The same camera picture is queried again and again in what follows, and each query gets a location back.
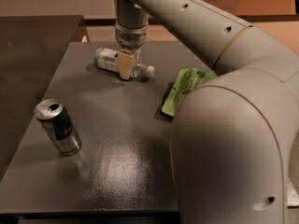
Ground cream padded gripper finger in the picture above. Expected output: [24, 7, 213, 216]
[118, 49, 135, 80]

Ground clear blue plastic bottle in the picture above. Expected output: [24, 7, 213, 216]
[94, 48, 155, 80]

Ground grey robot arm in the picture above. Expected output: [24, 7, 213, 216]
[128, 0, 299, 224]

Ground green snack pouch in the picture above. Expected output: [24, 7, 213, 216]
[162, 66, 216, 117]

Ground blue silver energy drink can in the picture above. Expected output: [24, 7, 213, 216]
[35, 98, 81, 156]

